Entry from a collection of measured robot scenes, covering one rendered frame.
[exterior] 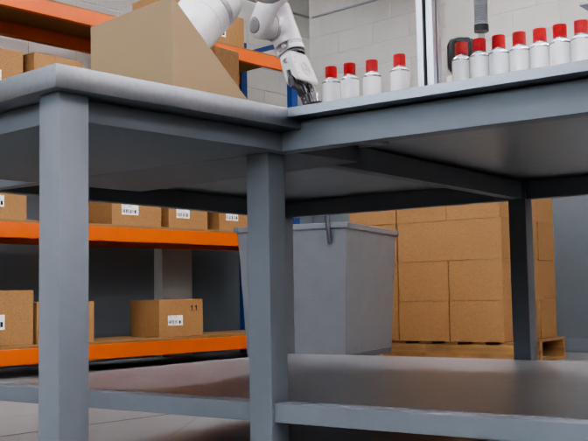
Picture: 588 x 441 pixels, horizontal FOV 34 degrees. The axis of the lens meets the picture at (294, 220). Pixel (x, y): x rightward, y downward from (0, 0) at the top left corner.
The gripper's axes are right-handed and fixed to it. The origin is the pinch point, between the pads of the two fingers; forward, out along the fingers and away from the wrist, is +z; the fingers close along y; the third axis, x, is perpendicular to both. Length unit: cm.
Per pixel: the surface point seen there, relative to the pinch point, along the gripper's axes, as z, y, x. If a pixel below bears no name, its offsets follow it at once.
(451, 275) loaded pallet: 4, 315, 124
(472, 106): 47, -62, -68
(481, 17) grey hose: 10, -12, -60
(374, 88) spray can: 7.6, -1.6, -21.8
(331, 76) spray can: -2.0, -2.1, -10.9
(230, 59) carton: -12.1, -23.5, 5.3
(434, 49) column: 13, -16, -48
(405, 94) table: 40, -66, -58
